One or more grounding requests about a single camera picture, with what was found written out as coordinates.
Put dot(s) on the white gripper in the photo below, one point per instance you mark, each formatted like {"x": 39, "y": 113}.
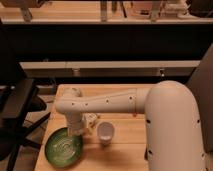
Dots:
{"x": 82, "y": 123}

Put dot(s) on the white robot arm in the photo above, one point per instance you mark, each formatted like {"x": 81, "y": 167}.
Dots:
{"x": 173, "y": 124}

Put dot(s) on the green ceramic bowl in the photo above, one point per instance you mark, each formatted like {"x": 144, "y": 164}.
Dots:
{"x": 62, "y": 150}

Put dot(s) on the black office chair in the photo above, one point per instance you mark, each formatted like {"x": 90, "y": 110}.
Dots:
{"x": 15, "y": 103}

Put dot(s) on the grey panel at right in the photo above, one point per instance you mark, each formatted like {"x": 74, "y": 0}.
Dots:
{"x": 201, "y": 85}

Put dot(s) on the grey horizontal rail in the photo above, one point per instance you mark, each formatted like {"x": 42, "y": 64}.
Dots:
{"x": 110, "y": 68}

